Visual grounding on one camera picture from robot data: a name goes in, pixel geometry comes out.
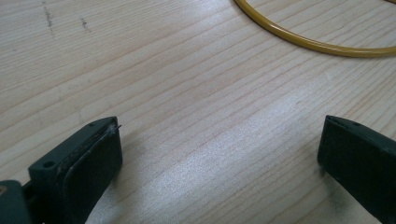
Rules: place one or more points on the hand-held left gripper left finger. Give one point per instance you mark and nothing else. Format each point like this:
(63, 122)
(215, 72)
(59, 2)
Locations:
(84, 174)

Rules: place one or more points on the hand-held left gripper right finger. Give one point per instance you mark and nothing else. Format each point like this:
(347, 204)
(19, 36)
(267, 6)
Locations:
(361, 161)

